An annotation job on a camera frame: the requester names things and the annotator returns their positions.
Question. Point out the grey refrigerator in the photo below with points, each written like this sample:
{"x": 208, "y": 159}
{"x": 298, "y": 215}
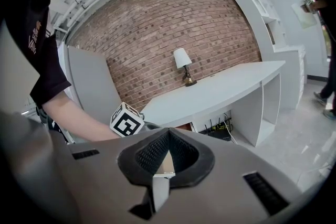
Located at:
{"x": 92, "y": 81}

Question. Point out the white-shade table lamp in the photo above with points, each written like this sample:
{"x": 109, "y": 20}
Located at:
{"x": 182, "y": 58}

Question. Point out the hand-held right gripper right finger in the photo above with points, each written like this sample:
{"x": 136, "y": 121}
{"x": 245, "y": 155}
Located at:
{"x": 236, "y": 178}

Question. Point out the person in black shirt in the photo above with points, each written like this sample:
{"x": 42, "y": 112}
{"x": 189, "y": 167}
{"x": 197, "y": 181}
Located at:
{"x": 39, "y": 34}

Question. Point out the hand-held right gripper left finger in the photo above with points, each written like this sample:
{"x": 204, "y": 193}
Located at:
{"x": 99, "y": 178}

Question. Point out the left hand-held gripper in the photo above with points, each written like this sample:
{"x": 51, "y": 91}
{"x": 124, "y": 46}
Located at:
{"x": 126, "y": 123}

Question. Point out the black router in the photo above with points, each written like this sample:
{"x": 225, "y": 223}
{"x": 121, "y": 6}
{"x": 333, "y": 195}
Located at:
{"x": 220, "y": 135}

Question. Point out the white desk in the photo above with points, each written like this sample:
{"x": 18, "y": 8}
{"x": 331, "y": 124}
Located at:
{"x": 210, "y": 91}

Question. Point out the person's left forearm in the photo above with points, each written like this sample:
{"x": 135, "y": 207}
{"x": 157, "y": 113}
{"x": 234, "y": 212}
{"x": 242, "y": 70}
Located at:
{"x": 76, "y": 118}

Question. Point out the white hutch cabinet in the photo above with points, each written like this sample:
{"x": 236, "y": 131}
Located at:
{"x": 275, "y": 42}

